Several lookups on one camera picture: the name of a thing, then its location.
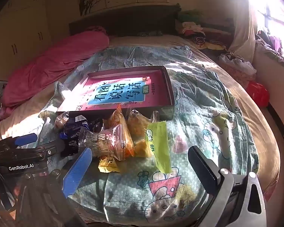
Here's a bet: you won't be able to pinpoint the dark cardboard box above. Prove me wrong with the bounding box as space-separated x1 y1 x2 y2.
55 65 176 121

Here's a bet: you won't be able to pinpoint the beige curtain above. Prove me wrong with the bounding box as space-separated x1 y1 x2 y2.
228 3 256 62

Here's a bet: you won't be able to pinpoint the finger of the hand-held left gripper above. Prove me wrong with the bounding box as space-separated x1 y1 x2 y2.
0 133 38 151
0 141 65 158

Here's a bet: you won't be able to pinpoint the blue snack packet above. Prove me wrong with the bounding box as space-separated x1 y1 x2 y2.
59 115 91 157

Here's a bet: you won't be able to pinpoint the cartoon printed blanket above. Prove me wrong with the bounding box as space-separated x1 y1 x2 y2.
38 45 260 225

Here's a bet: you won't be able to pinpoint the window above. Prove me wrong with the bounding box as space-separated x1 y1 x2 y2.
245 0 284 55

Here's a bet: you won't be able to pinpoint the green snack packet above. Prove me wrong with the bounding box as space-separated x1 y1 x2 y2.
145 120 172 174

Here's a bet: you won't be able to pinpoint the black green pea packet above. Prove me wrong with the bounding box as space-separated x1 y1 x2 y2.
90 119 104 133

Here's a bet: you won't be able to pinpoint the red plastic bag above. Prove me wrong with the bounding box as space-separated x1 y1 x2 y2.
246 81 271 108

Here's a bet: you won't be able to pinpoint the pink and blue book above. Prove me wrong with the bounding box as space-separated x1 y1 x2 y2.
72 76 158 109

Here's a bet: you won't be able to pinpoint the yellow snack packet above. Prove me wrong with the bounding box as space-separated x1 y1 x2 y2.
98 155 122 173

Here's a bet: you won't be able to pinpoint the pile of folded clothes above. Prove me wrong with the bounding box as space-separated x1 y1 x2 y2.
175 9 235 51

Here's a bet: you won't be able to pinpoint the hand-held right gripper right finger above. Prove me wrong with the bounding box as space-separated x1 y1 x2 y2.
188 145 267 227

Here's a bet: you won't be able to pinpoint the clear floss pastry packet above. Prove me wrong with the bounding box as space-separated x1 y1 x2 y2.
127 109 155 147

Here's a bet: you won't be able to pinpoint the pink blanket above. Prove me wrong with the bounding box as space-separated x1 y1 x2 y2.
0 26 110 121

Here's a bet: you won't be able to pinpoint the tan bed sheet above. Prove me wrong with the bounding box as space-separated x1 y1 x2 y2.
0 35 282 195

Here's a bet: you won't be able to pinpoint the heap of floral clothes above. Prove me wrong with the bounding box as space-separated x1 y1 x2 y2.
217 51 257 88

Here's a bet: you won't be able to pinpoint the clear brown pastry packet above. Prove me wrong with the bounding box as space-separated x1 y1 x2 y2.
54 111 72 130

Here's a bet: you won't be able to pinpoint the clothes on windowsill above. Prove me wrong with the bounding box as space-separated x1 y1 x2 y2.
255 29 284 67

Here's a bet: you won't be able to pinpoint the dark bed headboard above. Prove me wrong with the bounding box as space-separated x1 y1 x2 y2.
69 3 182 37

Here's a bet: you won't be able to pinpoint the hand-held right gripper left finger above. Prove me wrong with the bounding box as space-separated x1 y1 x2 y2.
15 147 93 227

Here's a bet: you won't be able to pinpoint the cream wardrobe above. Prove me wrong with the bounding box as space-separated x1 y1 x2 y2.
0 0 53 81

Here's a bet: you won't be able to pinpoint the clear red-print snack packet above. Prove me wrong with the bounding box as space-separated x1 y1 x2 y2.
79 124 134 162

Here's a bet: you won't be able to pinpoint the yellow pastry packet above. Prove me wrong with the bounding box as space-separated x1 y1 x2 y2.
133 141 155 158

